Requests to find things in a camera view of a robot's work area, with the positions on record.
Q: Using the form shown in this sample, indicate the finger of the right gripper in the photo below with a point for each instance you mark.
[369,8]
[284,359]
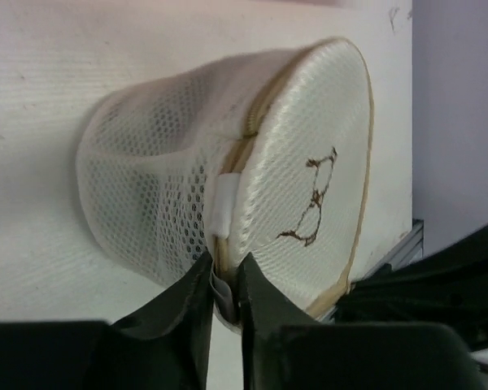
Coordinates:
[448,287]

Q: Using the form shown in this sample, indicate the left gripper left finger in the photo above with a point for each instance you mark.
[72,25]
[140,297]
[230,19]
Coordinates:
[162,345]

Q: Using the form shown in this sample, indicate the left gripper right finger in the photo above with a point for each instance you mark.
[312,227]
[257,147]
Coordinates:
[284,348]

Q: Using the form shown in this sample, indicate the white mesh laundry bag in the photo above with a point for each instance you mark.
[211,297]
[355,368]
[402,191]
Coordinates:
[264,154]

